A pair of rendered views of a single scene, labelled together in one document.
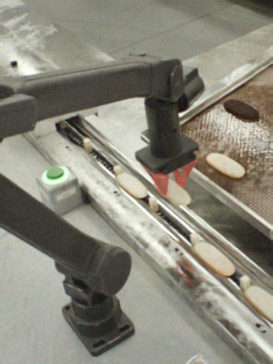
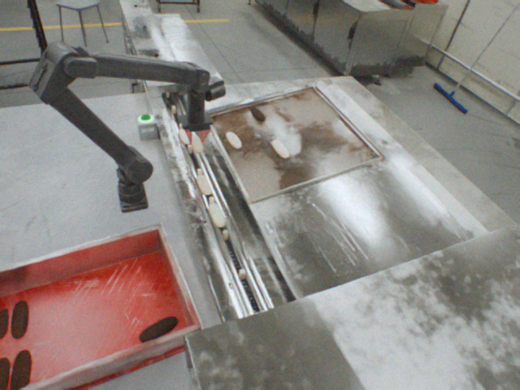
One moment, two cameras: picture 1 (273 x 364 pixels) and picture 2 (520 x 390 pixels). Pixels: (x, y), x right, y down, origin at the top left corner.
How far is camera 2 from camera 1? 0.29 m
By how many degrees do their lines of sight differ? 7
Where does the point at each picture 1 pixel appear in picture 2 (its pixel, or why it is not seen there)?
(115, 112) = not seen: hidden behind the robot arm
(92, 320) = (126, 193)
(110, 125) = not seen: hidden behind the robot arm
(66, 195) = (148, 131)
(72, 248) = (116, 150)
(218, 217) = (221, 166)
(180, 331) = (170, 214)
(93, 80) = (145, 65)
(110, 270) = (137, 169)
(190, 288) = (183, 194)
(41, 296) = (111, 176)
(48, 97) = (112, 66)
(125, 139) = not seen: hidden behind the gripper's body
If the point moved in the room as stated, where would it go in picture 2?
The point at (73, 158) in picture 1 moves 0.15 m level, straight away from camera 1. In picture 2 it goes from (162, 114) to (168, 96)
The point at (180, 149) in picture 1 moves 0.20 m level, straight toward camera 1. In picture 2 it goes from (201, 121) to (180, 158)
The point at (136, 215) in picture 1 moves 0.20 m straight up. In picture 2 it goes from (177, 151) to (175, 102)
